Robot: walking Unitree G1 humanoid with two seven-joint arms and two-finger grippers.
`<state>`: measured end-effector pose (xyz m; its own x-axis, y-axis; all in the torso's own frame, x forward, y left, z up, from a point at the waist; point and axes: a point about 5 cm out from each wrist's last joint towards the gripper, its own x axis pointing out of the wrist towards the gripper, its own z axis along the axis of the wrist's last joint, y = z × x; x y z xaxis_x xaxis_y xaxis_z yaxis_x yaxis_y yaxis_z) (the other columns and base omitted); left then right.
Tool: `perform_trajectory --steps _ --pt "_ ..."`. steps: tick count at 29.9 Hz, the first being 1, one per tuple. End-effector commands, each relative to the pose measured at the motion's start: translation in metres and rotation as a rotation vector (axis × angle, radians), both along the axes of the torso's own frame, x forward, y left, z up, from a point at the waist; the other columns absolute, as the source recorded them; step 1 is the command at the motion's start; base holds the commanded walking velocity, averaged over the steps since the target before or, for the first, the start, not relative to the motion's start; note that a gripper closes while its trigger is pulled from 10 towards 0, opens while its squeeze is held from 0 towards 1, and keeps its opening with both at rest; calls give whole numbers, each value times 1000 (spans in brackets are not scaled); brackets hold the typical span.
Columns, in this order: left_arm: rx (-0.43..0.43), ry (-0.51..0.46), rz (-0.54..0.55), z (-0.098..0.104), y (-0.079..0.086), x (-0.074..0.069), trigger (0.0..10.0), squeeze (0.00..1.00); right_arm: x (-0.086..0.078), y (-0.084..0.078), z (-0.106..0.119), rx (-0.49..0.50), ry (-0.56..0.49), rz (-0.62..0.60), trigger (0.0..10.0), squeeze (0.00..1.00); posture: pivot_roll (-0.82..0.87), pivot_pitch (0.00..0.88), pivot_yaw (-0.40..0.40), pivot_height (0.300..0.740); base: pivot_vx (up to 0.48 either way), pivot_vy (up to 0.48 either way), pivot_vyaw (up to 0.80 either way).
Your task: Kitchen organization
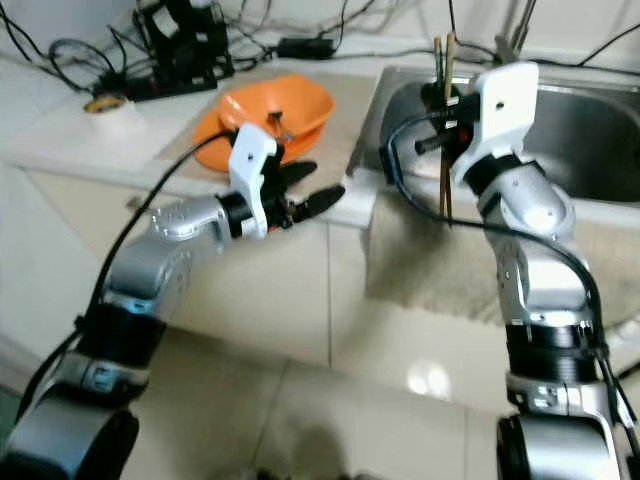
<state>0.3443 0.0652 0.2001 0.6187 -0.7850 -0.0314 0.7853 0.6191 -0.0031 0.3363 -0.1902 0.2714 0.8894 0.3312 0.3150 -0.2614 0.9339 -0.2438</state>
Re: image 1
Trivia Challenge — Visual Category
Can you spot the orange plastic bowl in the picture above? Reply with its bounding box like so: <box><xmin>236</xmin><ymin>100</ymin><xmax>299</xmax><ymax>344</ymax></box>
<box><xmin>218</xmin><ymin>73</ymin><xmax>337</xmax><ymax>141</ymax></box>

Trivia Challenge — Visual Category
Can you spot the orange plastic plate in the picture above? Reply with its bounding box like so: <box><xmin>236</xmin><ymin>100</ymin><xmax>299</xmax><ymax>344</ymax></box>
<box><xmin>192</xmin><ymin>105</ymin><xmax>326</xmax><ymax>173</ymax></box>

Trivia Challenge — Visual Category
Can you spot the cream kitchen cabinet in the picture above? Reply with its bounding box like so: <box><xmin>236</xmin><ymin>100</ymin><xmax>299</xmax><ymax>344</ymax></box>
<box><xmin>50</xmin><ymin>170</ymin><xmax>640</xmax><ymax>446</ymax></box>

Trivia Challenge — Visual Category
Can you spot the chrome faucet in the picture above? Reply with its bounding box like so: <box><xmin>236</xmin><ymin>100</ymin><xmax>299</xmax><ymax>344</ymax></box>
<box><xmin>498</xmin><ymin>0</ymin><xmax>553</xmax><ymax>67</ymax></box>

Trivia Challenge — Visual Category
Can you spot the beige ribbed counter mat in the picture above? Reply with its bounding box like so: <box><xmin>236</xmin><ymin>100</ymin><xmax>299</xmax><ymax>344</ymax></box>
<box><xmin>158</xmin><ymin>68</ymin><xmax>381</xmax><ymax>203</ymax></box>

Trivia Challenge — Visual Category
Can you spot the black power adapter brick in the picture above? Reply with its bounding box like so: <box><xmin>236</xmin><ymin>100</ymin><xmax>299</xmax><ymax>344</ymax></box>
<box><xmin>277</xmin><ymin>36</ymin><xmax>337</xmax><ymax>60</ymax></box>

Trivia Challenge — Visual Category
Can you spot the stainless steel sink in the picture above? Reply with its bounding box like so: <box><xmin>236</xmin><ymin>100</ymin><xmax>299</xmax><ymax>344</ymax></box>
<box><xmin>345</xmin><ymin>65</ymin><xmax>640</xmax><ymax>229</ymax></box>

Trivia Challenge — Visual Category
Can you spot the beige fluffy towel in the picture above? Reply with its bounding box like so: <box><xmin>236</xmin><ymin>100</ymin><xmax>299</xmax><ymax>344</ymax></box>
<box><xmin>363</xmin><ymin>195</ymin><xmax>640</xmax><ymax>346</ymax></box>

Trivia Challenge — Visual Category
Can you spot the black power strip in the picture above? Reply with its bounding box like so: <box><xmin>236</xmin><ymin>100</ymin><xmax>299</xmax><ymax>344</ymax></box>
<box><xmin>100</xmin><ymin>63</ymin><xmax>233</xmax><ymax>101</ymax></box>

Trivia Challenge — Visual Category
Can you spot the black charger device with labels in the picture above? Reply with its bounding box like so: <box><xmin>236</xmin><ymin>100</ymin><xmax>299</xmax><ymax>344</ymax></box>
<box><xmin>135</xmin><ymin>0</ymin><xmax>223</xmax><ymax>76</ymax></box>

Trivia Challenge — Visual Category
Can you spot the white tape roll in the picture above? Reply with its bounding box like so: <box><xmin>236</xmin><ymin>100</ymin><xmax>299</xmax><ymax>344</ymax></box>
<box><xmin>84</xmin><ymin>92</ymin><xmax>137</xmax><ymax>129</ymax></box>

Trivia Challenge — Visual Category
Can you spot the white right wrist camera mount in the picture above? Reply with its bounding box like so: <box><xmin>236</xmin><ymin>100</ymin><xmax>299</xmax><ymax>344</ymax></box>
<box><xmin>450</xmin><ymin>62</ymin><xmax>541</xmax><ymax>189</ymax></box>

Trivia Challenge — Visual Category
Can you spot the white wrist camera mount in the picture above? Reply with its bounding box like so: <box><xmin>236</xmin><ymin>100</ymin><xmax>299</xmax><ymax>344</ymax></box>
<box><xmin>450</xmin><ymin>62</ymin><xmax>541</xmax><ymax>189</ymax></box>
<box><xmin>226</xmin><ymin>122</ymin><xmax>282</xmax><ymax>239</ymax></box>

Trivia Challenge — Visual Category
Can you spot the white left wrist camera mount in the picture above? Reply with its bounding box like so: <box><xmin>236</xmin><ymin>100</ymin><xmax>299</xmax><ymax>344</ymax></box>
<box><xmin>226</xmin><ymin>122</ymin><xmax>282</xmax><ymax>239</ymax></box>

